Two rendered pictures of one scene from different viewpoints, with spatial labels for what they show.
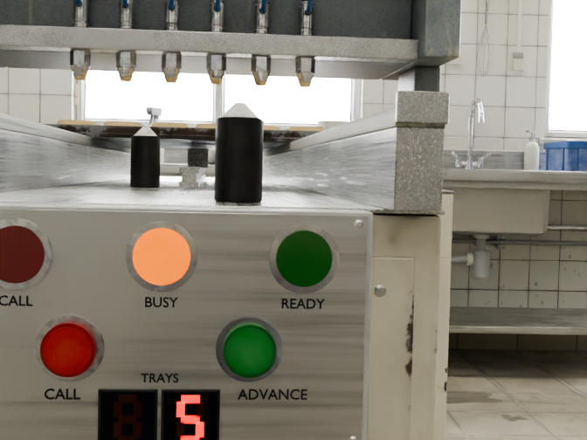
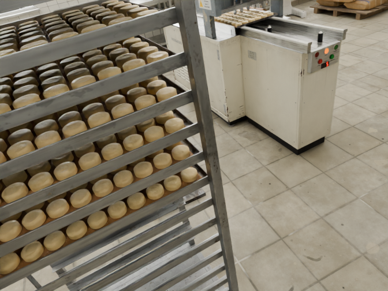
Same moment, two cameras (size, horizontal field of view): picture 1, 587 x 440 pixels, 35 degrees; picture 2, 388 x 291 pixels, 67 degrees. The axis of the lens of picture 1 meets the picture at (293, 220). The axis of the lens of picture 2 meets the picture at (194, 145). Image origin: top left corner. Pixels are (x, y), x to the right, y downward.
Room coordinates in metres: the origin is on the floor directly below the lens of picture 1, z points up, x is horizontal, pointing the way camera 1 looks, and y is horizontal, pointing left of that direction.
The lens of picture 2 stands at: (-0.93, 1.43, 1.53)
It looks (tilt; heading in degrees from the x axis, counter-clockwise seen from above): 35 degrees down; 345
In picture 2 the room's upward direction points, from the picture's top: 12 degrees counter-clockwise
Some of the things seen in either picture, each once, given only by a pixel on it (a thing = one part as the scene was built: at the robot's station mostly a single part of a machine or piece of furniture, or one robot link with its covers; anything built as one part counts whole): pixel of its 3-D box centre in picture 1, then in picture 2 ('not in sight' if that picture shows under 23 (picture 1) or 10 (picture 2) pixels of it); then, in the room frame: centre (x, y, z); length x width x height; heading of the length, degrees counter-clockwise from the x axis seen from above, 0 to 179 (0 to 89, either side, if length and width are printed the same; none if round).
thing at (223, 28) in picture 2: not in sight; (198, 21); (1.85, 0.40, 0.88); 1.28 x 0.01 x 0.07; 5
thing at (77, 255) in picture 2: not in sight; (122, 231); (0.04, 1.58, 0.51); 0.64 x 0.03 x 0.03; 97
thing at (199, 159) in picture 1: (198, 156); not in sight; (1.87, 0.19, 0.89); 0.12 x 0.04 x 0.05; 5
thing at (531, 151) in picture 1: (531, 151); not in sight; (4.45, -1.13, 0.98); 0.07 x 0.07 x 0.20; 3
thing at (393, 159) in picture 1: (284, 163); (250, 15); (1.52, 0.02, 0.87); 2.01 x 0.03 x 0.07; 5
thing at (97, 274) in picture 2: not in sight; (133, 254); (0.04, 1.58, 0.33); 0.64 x 0.03 x 0.03; 97
